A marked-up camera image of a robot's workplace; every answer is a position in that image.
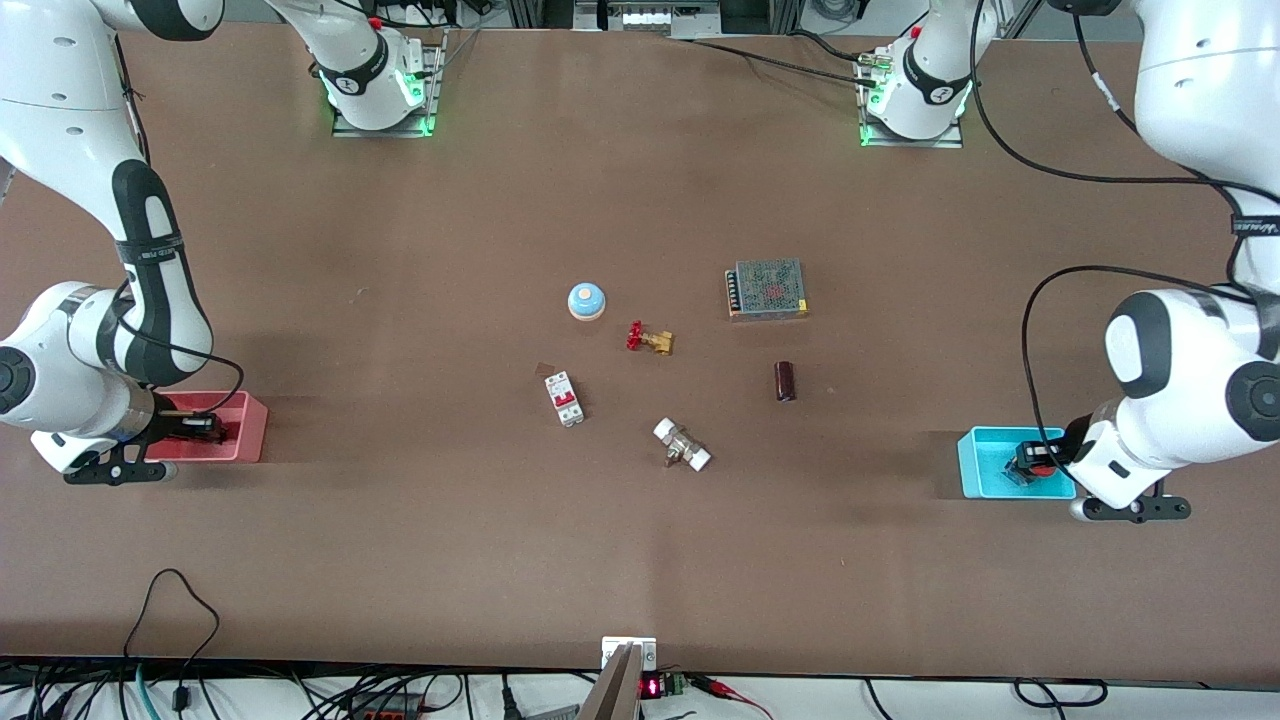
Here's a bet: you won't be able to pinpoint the pink plastic bin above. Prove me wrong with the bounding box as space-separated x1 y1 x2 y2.
145 390 269 464

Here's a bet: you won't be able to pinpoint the cyan plastic bin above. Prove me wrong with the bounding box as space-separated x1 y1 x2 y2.
957 426 1078 501

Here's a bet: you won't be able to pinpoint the metal mesh power supply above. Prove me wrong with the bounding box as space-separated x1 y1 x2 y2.
725 258 810 322

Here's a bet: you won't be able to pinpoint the metal fitting white ends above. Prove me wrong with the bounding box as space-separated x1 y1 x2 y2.
652 417 713 473

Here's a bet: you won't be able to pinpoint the white red circuit breaker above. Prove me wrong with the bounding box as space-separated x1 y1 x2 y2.
544 371 587 428

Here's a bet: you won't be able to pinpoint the red clip lead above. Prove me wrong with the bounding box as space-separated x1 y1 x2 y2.
690 675 776 720

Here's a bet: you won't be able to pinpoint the white power strip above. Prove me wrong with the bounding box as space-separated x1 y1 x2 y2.
573 0 723 36

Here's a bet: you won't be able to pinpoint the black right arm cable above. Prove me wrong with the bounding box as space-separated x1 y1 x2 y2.
95 280 246 416

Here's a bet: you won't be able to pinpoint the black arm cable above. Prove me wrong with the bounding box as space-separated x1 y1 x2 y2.
965 0 1280 456
95 280 246 416

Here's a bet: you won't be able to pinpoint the black looped cable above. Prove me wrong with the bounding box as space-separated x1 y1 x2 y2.
122 568 223 716

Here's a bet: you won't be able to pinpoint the black coiled cable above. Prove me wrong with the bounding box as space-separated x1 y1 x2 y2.
1013 678 1109 709

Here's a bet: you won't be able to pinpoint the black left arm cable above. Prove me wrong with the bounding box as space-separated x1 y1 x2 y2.
965 0 1280 456

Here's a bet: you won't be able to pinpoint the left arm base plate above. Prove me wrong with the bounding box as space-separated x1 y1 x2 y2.
858 45 966 151

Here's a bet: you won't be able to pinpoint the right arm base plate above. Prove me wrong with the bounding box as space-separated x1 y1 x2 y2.
332 30 446 139

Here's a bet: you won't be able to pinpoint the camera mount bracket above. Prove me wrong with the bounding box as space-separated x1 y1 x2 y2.
578 636 659 720

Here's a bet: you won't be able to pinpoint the black cable across table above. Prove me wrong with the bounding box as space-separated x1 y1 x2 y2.
660 30 886 86

